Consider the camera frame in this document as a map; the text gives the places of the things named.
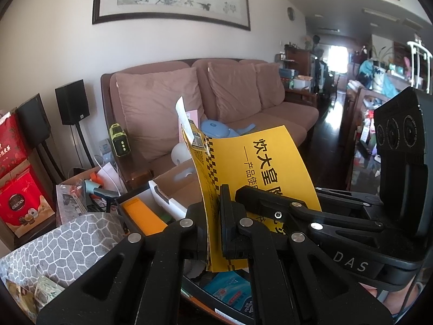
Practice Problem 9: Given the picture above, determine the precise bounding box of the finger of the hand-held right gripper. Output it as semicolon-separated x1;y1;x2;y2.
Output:
234;186;383;248
314;186;385;208

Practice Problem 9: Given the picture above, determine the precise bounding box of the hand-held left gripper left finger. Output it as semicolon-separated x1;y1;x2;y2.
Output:
35;202;208;325

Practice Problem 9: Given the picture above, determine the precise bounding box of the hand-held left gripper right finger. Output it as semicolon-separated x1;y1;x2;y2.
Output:
220;184;395;325

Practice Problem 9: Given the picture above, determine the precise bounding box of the white cardboard box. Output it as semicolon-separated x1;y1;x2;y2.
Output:
148;159;205;222

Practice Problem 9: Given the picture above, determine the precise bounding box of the yellow booklet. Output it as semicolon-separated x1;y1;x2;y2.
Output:
175;96;323;273

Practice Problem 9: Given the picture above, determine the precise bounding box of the gold tissue pack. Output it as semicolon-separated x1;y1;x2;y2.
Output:
5;279;38;322

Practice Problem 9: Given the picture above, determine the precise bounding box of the person's right hand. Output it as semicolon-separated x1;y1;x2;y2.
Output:
360;274;425;317

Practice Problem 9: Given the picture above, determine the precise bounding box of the orange box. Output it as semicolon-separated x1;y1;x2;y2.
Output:
121;199;169;236

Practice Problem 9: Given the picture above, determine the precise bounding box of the blue packet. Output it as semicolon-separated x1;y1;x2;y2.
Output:
203;271;254;319

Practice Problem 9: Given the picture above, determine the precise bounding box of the white dome lamp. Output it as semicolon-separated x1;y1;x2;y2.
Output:
171;142;193;167

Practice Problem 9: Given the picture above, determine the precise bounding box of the teal cloth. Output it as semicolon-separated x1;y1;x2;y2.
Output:
359;60;400;98

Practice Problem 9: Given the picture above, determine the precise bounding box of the brown sofa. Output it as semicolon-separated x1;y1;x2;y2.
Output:
100;58;320;190

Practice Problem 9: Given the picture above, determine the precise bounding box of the blue massager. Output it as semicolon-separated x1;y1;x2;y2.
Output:
199;118;256;139

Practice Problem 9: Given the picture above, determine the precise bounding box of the white paper sheet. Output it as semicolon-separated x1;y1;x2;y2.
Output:
100;162;127;193

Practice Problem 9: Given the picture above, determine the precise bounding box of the teal hair dryer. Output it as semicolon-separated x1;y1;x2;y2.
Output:
83;179;119;199

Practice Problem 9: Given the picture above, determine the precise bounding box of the pink box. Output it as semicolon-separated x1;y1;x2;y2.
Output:
178;108;200;143

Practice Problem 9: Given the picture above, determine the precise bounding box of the lime green black device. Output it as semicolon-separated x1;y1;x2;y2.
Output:
108;123;131;158

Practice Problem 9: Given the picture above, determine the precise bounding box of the grey patterned blanket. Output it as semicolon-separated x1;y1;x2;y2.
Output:
0;212;132;298

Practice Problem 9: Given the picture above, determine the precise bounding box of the large brown cushion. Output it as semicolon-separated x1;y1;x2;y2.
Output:
115;67;207;161

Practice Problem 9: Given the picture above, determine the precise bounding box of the clear plastic packet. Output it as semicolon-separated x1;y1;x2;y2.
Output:
56;183;88;226

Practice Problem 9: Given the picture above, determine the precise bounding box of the white rack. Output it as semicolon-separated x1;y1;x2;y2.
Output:
406;40;433;92

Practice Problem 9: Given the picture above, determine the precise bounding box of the open cardboard clutter box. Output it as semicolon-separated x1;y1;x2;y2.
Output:
56;166;129;226

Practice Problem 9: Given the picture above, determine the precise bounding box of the black speaker stand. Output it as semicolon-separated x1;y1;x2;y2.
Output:
74;122;93;170
32;139;65;183

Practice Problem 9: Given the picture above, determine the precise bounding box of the dark wooden cabinet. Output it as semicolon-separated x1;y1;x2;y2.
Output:
279;44;320;99

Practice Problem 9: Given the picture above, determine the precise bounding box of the red collection gift box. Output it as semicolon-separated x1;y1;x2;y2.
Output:
0;161;56;238

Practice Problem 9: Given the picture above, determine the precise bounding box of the black speaker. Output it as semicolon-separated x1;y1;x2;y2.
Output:
55;79;90;126
17;94;51;150

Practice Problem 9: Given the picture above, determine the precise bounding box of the red floral gift box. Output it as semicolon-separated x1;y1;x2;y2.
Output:
0;110;31;178

